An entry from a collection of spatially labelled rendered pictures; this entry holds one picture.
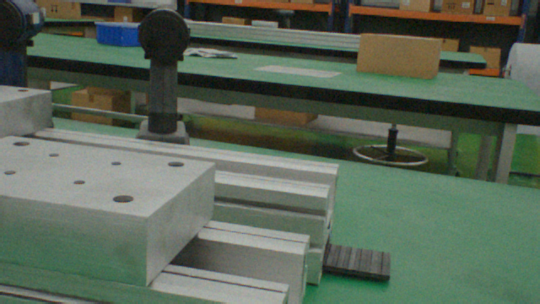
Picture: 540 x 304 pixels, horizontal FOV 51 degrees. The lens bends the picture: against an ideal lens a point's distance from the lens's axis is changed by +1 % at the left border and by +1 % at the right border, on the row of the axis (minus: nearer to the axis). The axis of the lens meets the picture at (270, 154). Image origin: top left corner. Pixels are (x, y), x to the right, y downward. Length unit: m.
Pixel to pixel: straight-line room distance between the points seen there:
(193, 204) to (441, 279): 0.28
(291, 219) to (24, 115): 0.30
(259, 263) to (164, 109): 0.38
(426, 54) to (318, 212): 1.85
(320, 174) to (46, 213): 0.29
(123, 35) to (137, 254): 2.49
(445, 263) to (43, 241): 0.39
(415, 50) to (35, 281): 2.07
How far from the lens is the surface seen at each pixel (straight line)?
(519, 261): 0.63
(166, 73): 0.71
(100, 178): 0.35
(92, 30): 5.40
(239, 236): 0.37
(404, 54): 2.31
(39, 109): 0.65
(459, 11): 9.83
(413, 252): 0.60
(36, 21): 0.85
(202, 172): 0.36
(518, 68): 3.83
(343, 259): 0.53
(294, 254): 0.36
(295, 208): 0.49
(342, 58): 3.73
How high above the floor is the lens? 1.01
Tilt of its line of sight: 15 degrees down
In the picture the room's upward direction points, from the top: 4 degrees clockwise
